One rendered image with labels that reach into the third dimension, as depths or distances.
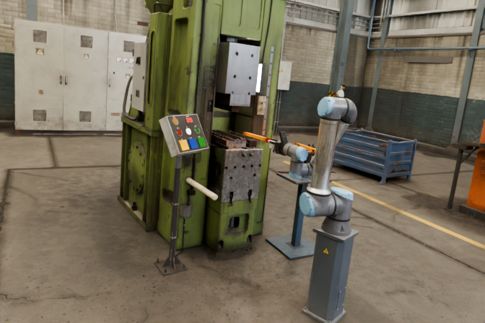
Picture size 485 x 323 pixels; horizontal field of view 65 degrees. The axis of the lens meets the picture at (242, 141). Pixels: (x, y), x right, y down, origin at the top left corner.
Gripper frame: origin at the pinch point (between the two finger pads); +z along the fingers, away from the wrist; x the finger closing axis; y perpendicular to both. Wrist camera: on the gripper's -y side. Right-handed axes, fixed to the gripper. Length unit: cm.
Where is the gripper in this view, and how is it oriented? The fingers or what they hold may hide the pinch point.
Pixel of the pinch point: (270, 140)
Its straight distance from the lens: 284.8
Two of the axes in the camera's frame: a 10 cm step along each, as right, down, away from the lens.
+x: 8.2, -0.1, 5.7
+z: -5.5, -2.2, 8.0
